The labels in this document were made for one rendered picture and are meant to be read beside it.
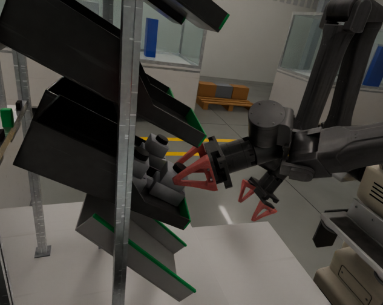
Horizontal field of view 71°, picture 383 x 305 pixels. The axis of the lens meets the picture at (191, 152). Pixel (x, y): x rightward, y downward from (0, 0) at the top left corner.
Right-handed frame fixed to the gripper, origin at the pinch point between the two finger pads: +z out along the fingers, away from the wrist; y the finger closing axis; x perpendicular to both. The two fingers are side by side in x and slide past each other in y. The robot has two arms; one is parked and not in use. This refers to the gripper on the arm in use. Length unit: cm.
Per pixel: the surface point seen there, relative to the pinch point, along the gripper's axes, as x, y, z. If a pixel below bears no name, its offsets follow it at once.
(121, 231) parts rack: 0.7, 11.0, 9.8
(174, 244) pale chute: 21.8, -5.8, 7.2
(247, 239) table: 48, -26, -12
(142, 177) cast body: -3.5, 3.9, 5.3
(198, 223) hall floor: 128, -137, 14
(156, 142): -3.0, -11.0, 3.1
